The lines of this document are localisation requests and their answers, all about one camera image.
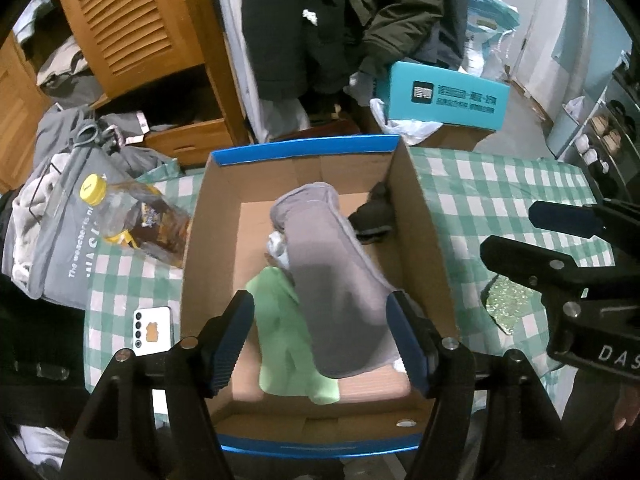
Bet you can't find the green scouring pad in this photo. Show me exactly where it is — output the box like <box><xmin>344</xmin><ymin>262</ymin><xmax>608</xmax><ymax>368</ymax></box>
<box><xmin>483</xmin><ymin>275</ymin><xmax>534</xmax><ymax>335</ymax></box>

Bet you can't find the light green cloth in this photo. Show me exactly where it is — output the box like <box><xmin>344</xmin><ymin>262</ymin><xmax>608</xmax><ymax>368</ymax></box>
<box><xmin>246</xmin><ymin>266</ymin><xmax>341</xmax><ymax>405</ymax></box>

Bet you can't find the grey fleece towel roll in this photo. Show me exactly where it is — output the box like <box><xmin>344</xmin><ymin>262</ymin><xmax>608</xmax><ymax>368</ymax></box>
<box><xmin>270</xmin><ymin>182</ymin><xmax>399</xmax><ymax>379</ymax></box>

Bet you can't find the white patterned cloth bundle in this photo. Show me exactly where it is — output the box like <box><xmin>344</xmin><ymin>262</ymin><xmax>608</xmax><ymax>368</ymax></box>
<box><xmin>266</xmin><ymin>231</ymin><xmax>290</xmax><ymax>272</ymax></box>

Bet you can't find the black sock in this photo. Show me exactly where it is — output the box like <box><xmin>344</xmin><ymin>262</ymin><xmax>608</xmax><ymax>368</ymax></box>
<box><xmin>348</xmin><ymin>182</ymin><xmax>395</xmax><ymax>244</ymax></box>

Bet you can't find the person's hand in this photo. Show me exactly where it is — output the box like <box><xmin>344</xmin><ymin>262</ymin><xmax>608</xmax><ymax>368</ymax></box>
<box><xmin>613</xmin><ymin>385</ymin><xmax>640</xmax><ymax>431</ymax></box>

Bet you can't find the white smartphone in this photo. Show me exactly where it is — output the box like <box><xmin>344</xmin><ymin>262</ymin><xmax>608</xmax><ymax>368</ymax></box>
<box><xmin>132</xmin><ymin>306</ymin><xmax>172</xmax><ymax>356</ymax></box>

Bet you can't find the blue-rimmed cardboard box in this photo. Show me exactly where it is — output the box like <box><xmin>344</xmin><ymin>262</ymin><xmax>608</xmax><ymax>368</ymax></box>
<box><xmin>180</xmin><ymin>134</ymin><xmax>458</xmax><ymax>458</ymax></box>

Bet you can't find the shoe rack with shoes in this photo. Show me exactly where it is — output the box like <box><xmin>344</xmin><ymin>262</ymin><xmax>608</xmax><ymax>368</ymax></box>
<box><xmin>556</xmin><ymin>52</ymin><xmax>639</xmax><ymax>204</ymax></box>

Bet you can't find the green checkered tablecloth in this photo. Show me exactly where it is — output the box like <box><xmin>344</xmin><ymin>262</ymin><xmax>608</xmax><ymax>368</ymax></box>
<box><xmin>84</xmin><ymin>148</ymin><xmax>614</xmax><ymax>412</ymax></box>

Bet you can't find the light blue waste bin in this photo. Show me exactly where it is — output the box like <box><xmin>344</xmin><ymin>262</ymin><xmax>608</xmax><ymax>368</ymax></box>
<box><xmin>546</xmin><ymin>96</ymin><xmax>586</xmax><ymax>158</ymax></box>

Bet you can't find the plastic bottle yellow cap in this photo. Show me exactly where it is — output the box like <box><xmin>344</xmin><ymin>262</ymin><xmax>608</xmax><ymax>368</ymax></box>
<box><xmin>79</xmin><ymin>174</ymin><xmax>191</xmax><ymax>268</ymax></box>

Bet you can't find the white plastic bag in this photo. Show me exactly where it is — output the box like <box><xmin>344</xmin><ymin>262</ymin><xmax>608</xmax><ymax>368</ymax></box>
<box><xmin>369</xmin><ymin>98</ymin><xmax>444</xmax><ymax>146</ymax></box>

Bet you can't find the teal shoe box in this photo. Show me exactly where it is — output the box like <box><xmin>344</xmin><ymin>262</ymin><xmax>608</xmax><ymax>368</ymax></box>
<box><xmin>374</xmin><ymin>62</ymin><xmax>510</xmax><ymax>130</ymax></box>

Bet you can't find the blue white shopping bag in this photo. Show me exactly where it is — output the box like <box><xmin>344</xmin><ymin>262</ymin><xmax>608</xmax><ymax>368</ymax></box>
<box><xmin>462</xmin><ymin>0</ymin><xmax>520</xmax><ymax>81</ymax></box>

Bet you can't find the black hanging jacket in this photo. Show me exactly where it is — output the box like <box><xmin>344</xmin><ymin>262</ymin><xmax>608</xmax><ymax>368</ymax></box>
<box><xmin>241</xmin><ymin>0</ymin><xmax>468</xmax><ymax>101</ymax></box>

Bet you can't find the wooden louvered cabinet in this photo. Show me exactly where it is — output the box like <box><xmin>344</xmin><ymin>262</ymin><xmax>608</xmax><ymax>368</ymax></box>
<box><xmin>1</xmin><ymin>0</ymin><xmax>250</xmax><ymax>191</ymax></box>

